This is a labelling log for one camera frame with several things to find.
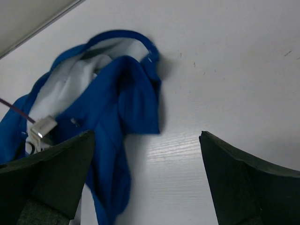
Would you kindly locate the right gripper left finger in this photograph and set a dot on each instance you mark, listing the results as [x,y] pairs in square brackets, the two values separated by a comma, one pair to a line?
[45,188]

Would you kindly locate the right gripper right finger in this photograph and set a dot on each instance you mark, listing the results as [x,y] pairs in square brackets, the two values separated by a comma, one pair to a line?
[247,190]

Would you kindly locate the blue jacket with white lining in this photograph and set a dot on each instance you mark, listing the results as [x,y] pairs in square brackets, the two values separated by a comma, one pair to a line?
[108,85]

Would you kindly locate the aluminium table edge rail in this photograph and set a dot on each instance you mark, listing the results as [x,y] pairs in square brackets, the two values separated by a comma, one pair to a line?
[20,20]

